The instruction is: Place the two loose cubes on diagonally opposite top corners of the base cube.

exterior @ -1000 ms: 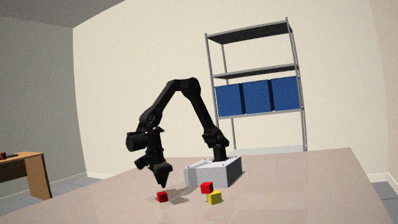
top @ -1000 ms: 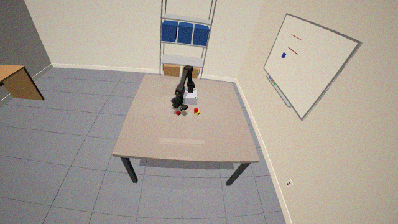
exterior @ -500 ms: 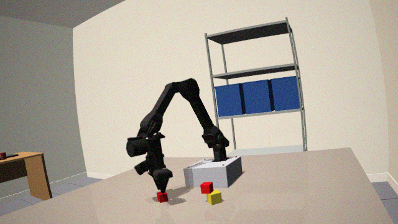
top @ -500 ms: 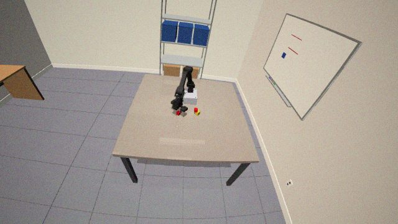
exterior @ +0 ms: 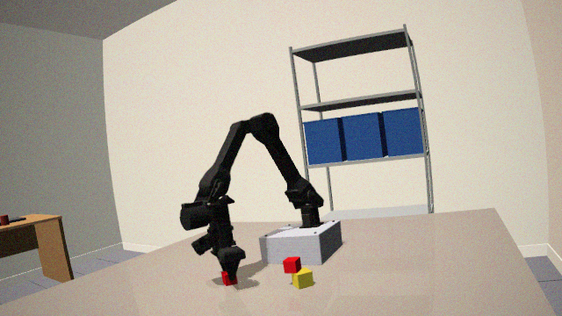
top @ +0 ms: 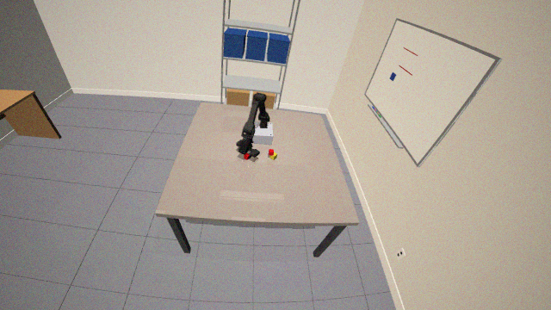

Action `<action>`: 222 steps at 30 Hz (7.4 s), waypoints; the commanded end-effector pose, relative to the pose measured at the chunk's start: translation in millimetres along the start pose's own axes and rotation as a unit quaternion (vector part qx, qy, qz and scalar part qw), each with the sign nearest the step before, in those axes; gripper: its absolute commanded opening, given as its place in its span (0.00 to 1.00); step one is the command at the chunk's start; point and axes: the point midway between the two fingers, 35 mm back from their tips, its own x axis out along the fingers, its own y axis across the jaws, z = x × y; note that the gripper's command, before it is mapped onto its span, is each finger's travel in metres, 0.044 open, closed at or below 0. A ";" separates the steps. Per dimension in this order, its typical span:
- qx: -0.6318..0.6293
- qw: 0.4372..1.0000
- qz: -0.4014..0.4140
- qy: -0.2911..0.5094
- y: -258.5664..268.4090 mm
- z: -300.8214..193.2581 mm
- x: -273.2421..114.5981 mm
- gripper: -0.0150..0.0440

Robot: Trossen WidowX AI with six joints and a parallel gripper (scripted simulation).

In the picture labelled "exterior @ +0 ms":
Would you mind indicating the yellow cube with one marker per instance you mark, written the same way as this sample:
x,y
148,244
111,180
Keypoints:
x,y
302,279

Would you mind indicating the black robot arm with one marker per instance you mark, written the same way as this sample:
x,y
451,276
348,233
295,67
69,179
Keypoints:
x,y
215,182

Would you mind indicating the red cube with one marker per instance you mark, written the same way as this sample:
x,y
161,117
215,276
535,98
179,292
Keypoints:
x,y
292,265
226,280

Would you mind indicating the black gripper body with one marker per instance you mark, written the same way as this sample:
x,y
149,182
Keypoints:
x,y
224,236

